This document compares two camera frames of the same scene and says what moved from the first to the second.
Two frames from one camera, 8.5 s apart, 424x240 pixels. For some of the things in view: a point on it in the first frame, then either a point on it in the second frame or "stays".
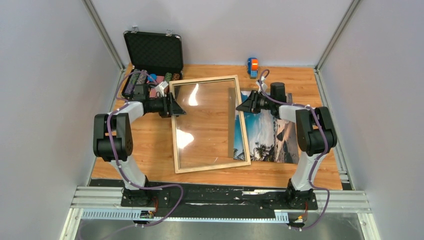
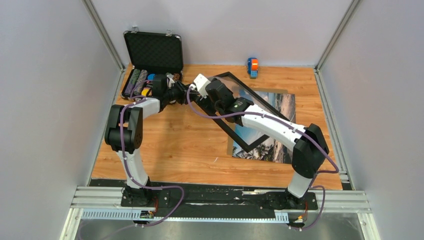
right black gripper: x=253 y=97 → x=205 y=103
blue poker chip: x=153 y=76 stays
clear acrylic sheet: x=209 y=133 → x=246 y=135
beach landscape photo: x=269 y=139 stays
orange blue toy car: x=253 y=67 stays
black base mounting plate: x=218 y=202 stays
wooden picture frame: x=174 y=131 → x=253 y=144
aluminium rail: x=95 y=198 stays
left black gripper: x=172 y=108 → x=183 y=91
